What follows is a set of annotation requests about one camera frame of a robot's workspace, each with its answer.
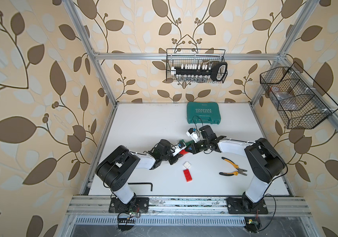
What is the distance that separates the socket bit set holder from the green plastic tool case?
0.28 meters

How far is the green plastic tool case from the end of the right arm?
10.3 inches

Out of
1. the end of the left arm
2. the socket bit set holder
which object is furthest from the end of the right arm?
the socket bit set holder

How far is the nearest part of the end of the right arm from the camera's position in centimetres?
71

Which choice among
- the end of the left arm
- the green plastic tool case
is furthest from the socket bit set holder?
the end of the left arm

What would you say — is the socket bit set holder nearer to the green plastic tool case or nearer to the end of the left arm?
the green plastic tool case

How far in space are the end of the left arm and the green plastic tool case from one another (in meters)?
0.34

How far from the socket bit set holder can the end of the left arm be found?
400 millimetres

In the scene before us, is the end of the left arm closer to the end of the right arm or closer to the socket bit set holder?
the end of the right arm

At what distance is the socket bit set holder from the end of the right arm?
0.35 metres

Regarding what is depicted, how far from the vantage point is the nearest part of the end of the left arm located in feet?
2.42

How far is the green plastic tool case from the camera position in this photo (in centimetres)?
108

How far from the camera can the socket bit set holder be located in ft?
2.70
